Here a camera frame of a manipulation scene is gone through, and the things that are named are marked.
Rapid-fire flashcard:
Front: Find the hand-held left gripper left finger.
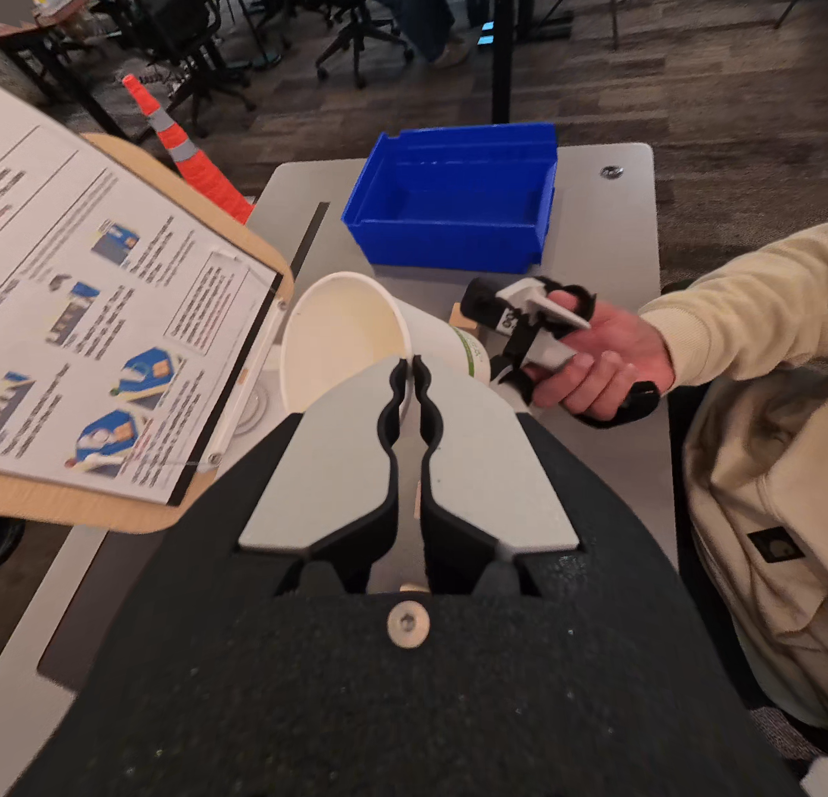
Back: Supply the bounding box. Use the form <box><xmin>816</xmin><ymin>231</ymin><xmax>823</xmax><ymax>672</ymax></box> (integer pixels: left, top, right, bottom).
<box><xmin>238</xmin><ymin>356</ymin><xmax>410</xmax><ymax>592</ymax></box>

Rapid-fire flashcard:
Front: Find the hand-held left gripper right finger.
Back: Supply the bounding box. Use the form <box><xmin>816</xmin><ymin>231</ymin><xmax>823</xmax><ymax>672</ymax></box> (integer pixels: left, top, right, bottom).
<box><xmin>413</xmin><ymin>355</ymin><xmax>582</xmax><ymax>595</ymax></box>

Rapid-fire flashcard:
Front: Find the blue plastic bin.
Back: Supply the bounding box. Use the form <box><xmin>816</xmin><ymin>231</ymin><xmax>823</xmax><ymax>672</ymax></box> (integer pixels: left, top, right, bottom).
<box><xmin>342</xmin><ymin>123</ymin><xmax>559</xmax><ymax>275</ymax></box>

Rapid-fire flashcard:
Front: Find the white paper cup green band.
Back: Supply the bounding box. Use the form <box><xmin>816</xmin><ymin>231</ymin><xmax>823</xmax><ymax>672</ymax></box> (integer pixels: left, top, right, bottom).
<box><xmin>279</xmin><ymin>271</ymin><xmax>494</xmax><ymax>423</ymax></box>

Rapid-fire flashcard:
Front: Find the person's right forearm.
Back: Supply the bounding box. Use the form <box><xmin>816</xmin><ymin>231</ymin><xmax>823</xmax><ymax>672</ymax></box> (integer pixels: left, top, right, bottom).
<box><xmin>637</xmin><ymin>223</ymin><xmax>828</xmax><ymax>390</ymax></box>

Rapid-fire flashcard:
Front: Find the person's right hand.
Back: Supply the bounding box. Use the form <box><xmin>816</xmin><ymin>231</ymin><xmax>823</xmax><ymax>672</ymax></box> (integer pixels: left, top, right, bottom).
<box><xmin>525</xmin><ymin>299</ymin><xmax>677</xmax><ymax>423</ymax></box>

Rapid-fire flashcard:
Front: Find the wooden cube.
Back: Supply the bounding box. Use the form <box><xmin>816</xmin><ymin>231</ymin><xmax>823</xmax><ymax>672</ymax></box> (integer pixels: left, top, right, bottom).
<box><xmin>451</xmin><ymin>301</ymin><xmax>483</xmax><ymax>344</ymax></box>

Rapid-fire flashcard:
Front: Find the wooden instruction board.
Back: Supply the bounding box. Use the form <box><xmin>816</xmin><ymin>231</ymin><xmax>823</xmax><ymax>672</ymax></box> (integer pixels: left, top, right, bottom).
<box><xmin>0</xmin><ymin>85</ymin><xmax>295</xmax><ymax>536</ymax></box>

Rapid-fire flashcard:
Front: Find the black table leg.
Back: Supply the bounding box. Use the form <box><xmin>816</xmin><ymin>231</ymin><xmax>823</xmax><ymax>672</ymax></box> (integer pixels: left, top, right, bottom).
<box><xmin>477</xmin><ymin>0</ymin><xmax>575</xmax><ymax>125</ymax></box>

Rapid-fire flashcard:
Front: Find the person's cream hoodie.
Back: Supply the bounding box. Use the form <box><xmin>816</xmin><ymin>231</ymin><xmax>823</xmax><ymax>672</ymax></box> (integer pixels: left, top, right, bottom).
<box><xmin>682</xmin><ymin>357</ymin><xmax>828</xmax><ymax>730</ymax></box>

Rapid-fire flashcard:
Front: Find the printed instruction sheet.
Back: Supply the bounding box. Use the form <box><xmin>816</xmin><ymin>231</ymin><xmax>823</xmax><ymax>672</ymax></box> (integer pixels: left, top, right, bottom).
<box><xmin>0</xmin><ymin>87</ymin><xmax>283</xmax><ymax>507</ymax></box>

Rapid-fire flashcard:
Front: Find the black office chair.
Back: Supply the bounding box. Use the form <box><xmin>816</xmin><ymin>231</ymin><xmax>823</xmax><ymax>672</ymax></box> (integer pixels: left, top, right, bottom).
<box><xmin>119</xmin><ymin>0</ymin><xmax>258</xmax><ymax>139</ymax></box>
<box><xmin>315</xmin><ymin>0</ymin><xmax>416</xmax><ymax>91</ymax></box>

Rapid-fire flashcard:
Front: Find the orange traffic cone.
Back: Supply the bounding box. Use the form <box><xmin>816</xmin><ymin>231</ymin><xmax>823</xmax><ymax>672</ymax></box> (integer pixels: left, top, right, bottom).
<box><xmin>121</xmin><ymin>74</ymin><xmax>255</xmax><ymax>226</ymax></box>

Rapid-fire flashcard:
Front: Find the brown wooden table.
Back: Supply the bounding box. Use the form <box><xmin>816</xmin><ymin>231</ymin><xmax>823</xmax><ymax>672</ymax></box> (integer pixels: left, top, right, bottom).
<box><xmin>0</xmin><ymin>0</ymin><xmax>127</xmax><ymax>109</ymax></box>

